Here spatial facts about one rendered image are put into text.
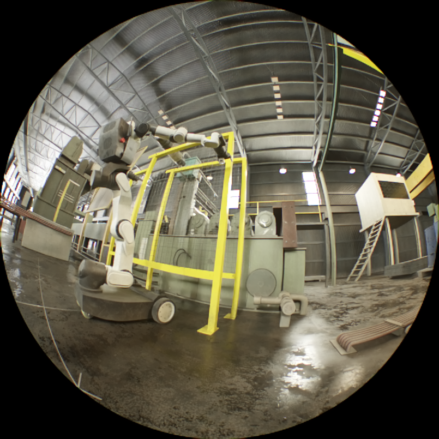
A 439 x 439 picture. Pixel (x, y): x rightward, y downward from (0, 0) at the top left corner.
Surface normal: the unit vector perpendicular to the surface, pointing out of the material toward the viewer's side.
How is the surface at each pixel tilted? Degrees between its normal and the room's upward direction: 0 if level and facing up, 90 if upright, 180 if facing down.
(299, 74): 173
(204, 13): 173
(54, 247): 90
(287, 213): 90
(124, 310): 90
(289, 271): 90
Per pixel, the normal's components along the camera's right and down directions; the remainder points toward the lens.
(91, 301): 0.68, -0.18
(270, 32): -0.14, 0.89
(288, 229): -0.35, -0.34
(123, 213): 0.89, -0.06
